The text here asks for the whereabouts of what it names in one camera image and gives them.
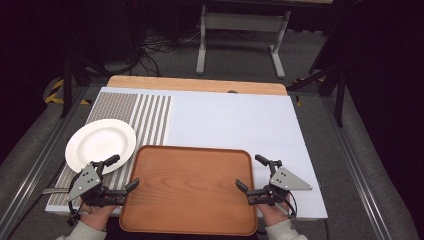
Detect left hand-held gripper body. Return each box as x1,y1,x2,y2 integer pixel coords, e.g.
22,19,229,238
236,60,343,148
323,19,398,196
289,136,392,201
67,161,128,208

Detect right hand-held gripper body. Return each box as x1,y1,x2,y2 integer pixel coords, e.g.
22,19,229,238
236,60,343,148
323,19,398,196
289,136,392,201
246,159,314,207

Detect white round plate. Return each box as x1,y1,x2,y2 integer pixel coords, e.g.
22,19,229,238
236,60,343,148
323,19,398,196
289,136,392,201
64,118,137,176

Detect brown wooden tray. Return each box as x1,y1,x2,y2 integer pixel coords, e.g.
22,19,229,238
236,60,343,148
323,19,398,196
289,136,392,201
118,144,259,237

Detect person's right hand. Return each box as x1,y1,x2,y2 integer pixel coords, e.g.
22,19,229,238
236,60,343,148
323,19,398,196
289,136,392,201
255,195,292,228

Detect person's left hand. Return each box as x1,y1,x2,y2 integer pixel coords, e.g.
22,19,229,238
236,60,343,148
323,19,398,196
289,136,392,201
79,203,118,232

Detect silver table knife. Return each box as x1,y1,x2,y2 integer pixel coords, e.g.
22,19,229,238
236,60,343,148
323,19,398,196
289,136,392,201
41,187,72,196

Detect white table cover board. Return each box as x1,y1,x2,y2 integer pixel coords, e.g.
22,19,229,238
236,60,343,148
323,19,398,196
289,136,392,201
44,86,329,221

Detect grey striped placemat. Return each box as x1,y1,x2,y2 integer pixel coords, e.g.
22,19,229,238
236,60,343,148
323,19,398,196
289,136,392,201
47,92,173,208

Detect black metal stand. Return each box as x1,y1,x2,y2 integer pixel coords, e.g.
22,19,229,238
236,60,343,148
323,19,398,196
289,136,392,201
59,54,113,120
287,61,348,128

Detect yellow black hazard tape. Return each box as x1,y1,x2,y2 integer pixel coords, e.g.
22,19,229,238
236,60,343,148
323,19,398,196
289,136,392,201
44,78,92,106
292,77,327,108

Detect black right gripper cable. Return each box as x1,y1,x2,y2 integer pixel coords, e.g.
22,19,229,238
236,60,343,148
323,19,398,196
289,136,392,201
283,190,298,220

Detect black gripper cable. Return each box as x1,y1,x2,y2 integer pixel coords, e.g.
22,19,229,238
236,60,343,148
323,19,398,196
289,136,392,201
283,190,298,220
66,199,83,228

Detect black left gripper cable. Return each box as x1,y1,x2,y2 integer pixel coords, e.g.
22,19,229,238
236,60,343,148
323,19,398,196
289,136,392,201
66,199,83,228

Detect aluminium floor rail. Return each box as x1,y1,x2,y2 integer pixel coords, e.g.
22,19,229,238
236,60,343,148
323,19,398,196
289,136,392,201
0,85,88,236
319,95,395,240

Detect black floor cables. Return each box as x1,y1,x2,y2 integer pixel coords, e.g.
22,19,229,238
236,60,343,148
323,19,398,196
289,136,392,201
131,28,203,78

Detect grey metal desk frame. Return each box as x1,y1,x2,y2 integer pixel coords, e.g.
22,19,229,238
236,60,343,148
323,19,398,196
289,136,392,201
195,4,292,80

